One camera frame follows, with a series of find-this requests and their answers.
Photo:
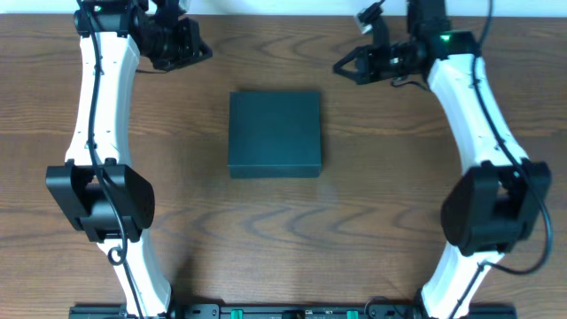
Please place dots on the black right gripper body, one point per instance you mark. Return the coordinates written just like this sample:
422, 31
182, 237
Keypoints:
368, 62

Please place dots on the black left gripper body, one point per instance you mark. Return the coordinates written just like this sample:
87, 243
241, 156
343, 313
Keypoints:
187, 42

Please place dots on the dark green box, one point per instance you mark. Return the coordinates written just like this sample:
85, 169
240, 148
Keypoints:
274, 134

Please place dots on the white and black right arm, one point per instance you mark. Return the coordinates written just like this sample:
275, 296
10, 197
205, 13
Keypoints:
501, 192

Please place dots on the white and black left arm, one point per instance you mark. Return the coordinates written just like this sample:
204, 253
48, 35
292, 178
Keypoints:
96, 187

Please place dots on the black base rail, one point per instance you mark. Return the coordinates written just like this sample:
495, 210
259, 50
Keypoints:
213, 311

